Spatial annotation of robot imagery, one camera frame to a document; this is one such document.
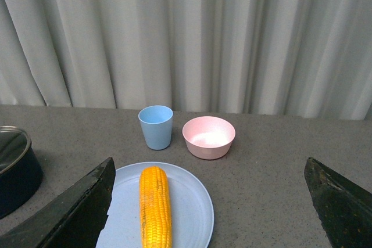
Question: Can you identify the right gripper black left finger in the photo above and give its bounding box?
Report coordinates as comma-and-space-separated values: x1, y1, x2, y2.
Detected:
1, 157, 116, 247

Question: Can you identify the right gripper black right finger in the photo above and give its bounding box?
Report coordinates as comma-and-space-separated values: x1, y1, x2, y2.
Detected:
304, 157, 371, 247

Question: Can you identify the yellow corn cob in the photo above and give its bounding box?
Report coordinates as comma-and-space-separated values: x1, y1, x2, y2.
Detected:
139, 166, 173, 248

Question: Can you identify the glass lid blue knob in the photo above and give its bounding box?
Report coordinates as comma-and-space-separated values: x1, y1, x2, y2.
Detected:
1, 126, 31, 174

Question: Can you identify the dark blue pot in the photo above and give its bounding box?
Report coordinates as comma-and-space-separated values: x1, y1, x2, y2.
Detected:
0, 140, 45, 220

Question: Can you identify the light blue plate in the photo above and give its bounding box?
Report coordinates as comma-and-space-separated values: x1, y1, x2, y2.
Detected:
96, 162, 214, 247

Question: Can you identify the light blue cup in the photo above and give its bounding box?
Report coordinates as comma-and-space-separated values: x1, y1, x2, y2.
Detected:
138, 105, 173, 150

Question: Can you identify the pink bowl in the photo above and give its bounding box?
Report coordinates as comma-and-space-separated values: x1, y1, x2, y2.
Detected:
182, 116, 235, 160

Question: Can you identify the white curtain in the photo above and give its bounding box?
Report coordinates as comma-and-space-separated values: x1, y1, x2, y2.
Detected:
1, 0, 371, 120

